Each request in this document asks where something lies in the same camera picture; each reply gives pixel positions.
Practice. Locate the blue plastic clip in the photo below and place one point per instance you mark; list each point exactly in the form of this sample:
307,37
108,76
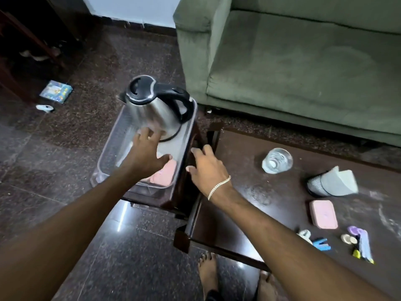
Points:
321,245

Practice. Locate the small white plastic object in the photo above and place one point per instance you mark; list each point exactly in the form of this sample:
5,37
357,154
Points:
44,108

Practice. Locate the small dark wooden stool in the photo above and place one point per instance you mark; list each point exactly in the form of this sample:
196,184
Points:
184,191

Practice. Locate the person's right thumb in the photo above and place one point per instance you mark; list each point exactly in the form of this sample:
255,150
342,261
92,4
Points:
191,170

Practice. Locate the person's right forearm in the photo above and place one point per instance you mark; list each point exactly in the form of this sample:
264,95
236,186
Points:
282,247

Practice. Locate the person's right middle finger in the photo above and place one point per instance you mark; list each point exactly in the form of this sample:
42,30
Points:
208,150

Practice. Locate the person's left forearm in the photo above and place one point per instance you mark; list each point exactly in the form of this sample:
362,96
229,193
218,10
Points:
62,235

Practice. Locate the clear drinking glass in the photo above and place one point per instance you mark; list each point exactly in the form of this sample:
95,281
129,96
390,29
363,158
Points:
277,161

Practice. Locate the person's left thumb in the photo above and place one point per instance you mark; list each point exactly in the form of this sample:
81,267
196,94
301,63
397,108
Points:
165,160

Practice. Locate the clear plastic tray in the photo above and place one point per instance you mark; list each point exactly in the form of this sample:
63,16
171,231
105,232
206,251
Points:
109,153

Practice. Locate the dark wooden coffee table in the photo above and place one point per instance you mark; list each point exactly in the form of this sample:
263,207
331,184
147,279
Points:
250,191

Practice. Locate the black yellow marker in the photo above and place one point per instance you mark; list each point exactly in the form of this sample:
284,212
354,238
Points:
356,252

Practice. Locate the small cream round item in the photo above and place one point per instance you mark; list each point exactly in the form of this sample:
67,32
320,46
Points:
347,239

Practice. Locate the purple plastic spoon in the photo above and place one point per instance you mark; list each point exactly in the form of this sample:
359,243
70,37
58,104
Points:
355,230

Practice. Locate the person's right foot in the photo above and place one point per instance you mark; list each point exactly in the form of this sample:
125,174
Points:
267,288

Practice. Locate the dark wooden furniture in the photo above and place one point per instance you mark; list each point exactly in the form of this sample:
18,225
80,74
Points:
28,34

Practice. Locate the person's foot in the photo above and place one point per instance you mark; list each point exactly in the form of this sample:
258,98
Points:
267,288
208,272

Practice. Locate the pink sponge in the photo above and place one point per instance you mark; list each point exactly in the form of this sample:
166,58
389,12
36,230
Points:
323,214
164,177

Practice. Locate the person's left hand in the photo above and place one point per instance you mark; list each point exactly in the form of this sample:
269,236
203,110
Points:
144,156

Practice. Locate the pale sandal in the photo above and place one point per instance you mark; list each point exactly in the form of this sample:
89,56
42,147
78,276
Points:
34,56

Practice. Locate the black mesh cup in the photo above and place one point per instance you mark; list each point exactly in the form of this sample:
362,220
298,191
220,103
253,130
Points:
315,186

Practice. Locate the blue picture book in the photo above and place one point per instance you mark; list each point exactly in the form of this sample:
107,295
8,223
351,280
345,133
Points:
56,91

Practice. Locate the green fabric sofa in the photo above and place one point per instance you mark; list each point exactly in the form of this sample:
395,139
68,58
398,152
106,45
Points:
282,59

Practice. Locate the light blue pen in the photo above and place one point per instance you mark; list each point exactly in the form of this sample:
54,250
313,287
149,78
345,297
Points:
365,247

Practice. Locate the small white plastic item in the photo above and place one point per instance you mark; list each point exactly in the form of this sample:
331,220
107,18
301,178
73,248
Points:
304,236

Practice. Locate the person's left foot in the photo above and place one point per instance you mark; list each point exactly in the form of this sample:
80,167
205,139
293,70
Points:
208,272

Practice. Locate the person's right hand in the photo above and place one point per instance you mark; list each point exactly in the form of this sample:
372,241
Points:
210,173

